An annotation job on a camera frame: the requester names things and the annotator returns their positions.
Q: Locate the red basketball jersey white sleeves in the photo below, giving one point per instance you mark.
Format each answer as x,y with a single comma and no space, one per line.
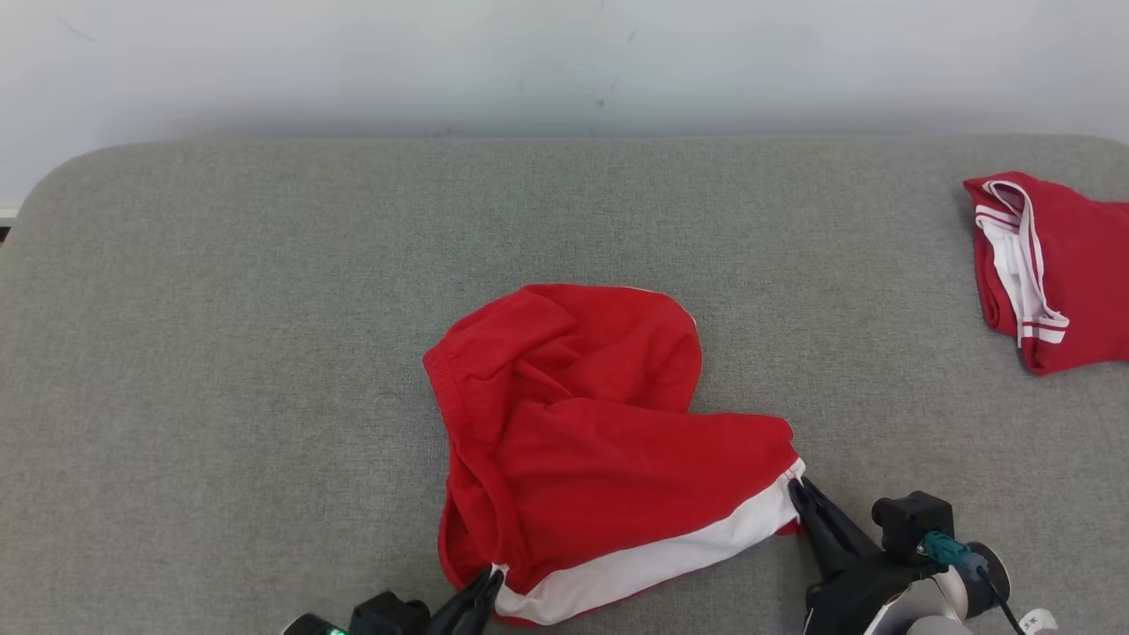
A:
1076,282

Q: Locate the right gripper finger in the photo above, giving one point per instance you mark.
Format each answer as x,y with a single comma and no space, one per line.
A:
842,529
816,538

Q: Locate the red shorts white trim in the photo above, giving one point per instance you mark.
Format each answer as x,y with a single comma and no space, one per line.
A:
600,441

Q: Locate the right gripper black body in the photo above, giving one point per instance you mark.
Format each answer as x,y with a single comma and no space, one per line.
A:
856,600

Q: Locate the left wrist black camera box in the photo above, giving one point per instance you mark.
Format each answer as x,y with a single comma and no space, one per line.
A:
388,615

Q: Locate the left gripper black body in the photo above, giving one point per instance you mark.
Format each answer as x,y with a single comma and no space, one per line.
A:
313,626

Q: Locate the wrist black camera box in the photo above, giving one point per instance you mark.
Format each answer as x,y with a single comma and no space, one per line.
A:
388,615
913,525

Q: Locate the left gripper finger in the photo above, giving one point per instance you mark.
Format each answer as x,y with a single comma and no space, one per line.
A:
463,613
485,608

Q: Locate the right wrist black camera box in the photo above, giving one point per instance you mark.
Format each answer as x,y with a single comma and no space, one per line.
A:
913,525

